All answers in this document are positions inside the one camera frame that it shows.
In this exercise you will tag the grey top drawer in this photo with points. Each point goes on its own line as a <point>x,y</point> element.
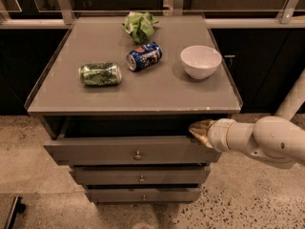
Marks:
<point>135,150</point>

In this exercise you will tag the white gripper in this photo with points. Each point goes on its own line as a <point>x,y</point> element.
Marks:
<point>217,135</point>

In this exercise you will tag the black wheeled base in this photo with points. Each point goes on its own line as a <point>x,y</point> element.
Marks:
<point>17,207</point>

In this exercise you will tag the grey drawer cabinet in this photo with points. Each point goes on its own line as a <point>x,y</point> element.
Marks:
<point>158,101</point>

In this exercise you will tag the grey drawer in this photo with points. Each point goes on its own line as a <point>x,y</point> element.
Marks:
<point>135,150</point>
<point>140,175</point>
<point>143,195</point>

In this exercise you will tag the green soda can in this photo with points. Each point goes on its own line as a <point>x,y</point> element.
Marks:
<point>100,74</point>

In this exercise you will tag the metal railing frame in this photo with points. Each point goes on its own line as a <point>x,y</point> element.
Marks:
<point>220,14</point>

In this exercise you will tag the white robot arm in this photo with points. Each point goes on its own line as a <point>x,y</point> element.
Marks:
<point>274,139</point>

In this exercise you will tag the blue pepsi can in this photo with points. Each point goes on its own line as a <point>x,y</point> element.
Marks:
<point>144,56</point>

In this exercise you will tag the white bowl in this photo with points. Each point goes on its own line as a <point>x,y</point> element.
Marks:
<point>200,62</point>

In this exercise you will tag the crumpled green chip bag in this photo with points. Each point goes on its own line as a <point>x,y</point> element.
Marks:
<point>139,26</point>

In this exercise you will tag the grey middle drawer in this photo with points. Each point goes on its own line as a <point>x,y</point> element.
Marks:
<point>140,175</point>

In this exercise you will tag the grey bottom drawer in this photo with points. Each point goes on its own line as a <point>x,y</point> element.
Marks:
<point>143,195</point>

